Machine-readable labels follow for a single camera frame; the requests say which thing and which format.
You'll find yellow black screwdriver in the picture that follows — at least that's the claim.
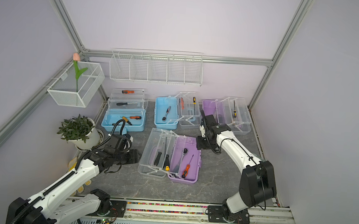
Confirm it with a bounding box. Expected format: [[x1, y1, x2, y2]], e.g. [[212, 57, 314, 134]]
[[193, 96, 196, 114]]

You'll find blue toolbox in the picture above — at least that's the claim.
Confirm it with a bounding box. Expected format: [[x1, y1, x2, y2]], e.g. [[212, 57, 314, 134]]
[[101, 88, 148, 132], [154, 91, 202, 130]]

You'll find pink artificial tulip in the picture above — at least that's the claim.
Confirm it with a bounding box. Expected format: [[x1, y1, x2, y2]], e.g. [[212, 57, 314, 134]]
[[72, 53, 88, 92]]

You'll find black screwdriver in tray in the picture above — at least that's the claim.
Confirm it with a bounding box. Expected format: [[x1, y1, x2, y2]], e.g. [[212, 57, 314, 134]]
[[116, 102, 138, 106]]

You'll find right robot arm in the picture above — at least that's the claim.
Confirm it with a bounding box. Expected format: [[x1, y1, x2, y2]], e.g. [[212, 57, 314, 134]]
[[196, 111, 277, 222]]

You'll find white mesh wall basket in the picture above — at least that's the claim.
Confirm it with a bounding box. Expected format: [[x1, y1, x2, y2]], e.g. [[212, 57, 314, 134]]
[[47, 61, 105, 108]]

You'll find white wire wall shelf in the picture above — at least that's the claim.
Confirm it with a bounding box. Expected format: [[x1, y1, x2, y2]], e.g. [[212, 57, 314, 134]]
[[109, 48, 204, 86]]

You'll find yellow rubber glove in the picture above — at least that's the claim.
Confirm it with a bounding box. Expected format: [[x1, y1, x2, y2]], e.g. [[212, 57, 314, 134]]
[[67, 157, 92, 196]]

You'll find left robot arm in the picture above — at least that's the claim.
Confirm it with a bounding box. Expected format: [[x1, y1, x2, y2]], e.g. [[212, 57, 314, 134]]
[[6, 134, 140, 224]]

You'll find orange handled screwdriver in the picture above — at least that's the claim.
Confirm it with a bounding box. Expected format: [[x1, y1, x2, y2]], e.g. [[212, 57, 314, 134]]
[[128, 116, 142, 121]]

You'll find purple toolbox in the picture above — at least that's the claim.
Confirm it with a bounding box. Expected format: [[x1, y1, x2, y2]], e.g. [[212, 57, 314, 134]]
[[138, 128, 202, 185], [202, 97, 252, 135]]

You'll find potted green plant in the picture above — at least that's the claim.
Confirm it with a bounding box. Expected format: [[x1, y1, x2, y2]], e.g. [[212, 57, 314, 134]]
[[57, 114, 102, 151]]

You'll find orange screwdriver in lid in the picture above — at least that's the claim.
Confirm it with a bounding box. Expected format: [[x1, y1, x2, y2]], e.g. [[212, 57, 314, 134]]
[[122, 90, 144, 94]]

